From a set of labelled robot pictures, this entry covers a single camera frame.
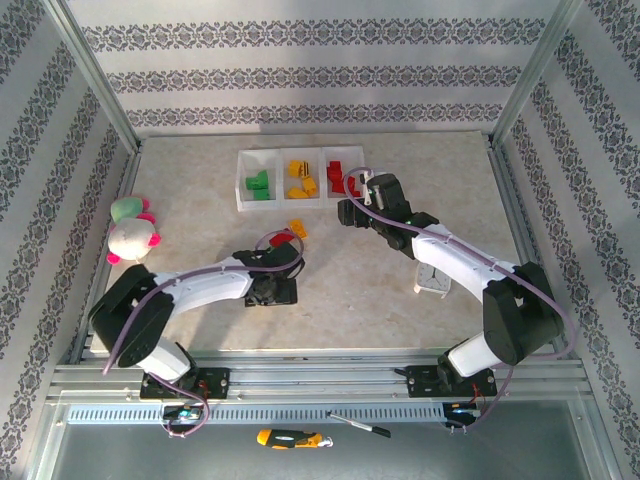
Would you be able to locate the aluminium side rail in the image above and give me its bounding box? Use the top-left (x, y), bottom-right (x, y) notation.
top-left (67, 148), bottom-right (146, 364)
top-left (487, 139), bottom-right (571, 361)

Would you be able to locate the slotted metal cable duct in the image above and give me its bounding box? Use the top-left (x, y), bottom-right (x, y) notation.
top-left (67, 402), bottom-right (447, 426)

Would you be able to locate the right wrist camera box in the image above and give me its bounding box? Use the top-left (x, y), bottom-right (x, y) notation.
top-left (360, 168), bottom-right (387, 207)

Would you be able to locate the white green pink plush toy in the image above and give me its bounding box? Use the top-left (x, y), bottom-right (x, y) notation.
top-left (105, 195), bottom-right (164, 271)

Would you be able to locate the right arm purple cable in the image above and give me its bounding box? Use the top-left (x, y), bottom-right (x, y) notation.
top-left (343, 167), bottom-right (577, 436)

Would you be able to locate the grey metal shelf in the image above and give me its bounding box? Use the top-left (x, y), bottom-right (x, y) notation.
top-left (29, 399), bottom-right (621, 480)

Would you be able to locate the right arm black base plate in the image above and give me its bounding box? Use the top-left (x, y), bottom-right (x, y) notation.
top-left (404, 364), bottom-right (497, 399)

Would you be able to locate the white alarm clock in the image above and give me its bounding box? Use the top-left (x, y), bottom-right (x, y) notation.
top-left (413, 259), bottom-right (451, 300)

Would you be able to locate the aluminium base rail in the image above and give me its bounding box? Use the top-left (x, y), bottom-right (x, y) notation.
top-left (47, 349), bottom-right (587, 402)

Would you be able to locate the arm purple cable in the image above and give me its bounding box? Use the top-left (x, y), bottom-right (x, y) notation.
top-left (343, 167), bottom-right (577, 436)
top-left (102, 229), bottom-right (307, 439)

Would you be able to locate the aluminium frame post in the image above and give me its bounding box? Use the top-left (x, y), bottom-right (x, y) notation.
top-left (489, 0), bottom-right (586, 147)
top-left (42, 0), bottom-right (144, 154)

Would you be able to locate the white plastic bin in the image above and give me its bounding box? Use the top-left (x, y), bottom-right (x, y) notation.
top-left (278, 147), bottom-right (325, 210)
top-left (320, 145), bottom-right (366, 209)
top-left (234, 148), bottom-right (284, 213)

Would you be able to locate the orange black utility knife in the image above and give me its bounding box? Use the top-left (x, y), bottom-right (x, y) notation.
top-left (256, 428), bottom-right (334, 451)

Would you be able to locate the black marker pen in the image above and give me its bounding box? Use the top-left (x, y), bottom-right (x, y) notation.
top-left (327, 410), bottom-right (392, 439)

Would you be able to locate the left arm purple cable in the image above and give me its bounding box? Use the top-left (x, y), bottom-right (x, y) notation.
top-left (102, 229), bottom-right (307, 439)

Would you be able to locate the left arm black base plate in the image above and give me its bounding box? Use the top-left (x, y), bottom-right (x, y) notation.
top-left (139, 367), bottom-right (232, 401)

